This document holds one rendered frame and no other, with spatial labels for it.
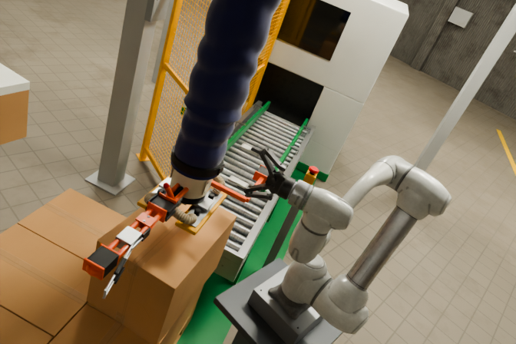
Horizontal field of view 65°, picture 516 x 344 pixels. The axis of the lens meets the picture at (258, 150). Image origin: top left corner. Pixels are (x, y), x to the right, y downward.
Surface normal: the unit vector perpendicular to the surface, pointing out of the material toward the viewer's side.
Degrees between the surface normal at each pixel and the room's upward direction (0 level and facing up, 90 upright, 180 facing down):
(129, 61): 90
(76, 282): 0
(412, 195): 73
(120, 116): 90
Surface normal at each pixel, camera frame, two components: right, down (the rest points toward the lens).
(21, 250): 0.32, -0.82
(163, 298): -0.37, 0.36
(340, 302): -0.40, -0.17
